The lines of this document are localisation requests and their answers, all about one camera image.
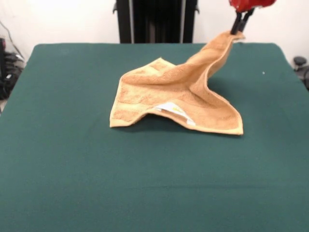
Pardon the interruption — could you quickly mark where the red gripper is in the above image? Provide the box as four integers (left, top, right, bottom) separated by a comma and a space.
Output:
228, 0, 278, 34

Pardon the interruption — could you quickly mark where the tan terry towel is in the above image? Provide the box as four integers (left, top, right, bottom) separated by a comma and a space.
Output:
109, 31, 246, 135

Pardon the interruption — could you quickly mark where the dark wheeled base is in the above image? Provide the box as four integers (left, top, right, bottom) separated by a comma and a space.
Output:
293, 56, 309, 91
0, 37, 26, 100

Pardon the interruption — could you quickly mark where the dark green table cloth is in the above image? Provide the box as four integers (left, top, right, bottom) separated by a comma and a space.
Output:
0, 43, 309, 232

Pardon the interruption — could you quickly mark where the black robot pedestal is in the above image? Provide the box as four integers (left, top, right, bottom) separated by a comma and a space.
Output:
112, 0, 200, 44

